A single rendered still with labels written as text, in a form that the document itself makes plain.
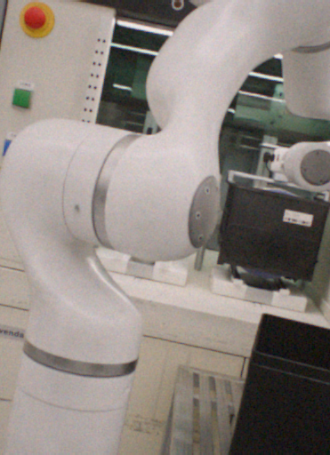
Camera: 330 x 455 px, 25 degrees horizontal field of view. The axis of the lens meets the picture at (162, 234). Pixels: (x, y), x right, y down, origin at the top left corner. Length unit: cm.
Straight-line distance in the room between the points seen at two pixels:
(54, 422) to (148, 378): 78
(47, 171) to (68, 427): 25
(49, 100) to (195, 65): 70
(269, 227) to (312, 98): 50
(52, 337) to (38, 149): 18
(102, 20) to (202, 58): 67
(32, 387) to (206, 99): 34
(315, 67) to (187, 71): 43
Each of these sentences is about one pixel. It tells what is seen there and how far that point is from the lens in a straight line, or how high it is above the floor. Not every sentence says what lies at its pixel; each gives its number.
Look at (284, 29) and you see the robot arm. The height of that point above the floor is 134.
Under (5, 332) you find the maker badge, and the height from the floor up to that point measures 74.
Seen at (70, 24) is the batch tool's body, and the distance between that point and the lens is 150.
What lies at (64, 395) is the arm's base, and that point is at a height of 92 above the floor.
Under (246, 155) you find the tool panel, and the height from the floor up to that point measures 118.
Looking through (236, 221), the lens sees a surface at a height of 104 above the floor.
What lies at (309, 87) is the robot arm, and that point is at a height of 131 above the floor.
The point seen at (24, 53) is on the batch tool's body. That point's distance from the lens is 151.
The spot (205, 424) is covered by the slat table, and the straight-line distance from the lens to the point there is 123.
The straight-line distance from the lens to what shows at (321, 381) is 103.
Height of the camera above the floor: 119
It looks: 7 degrees down
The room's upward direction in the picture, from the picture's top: 12 degrees clockwise
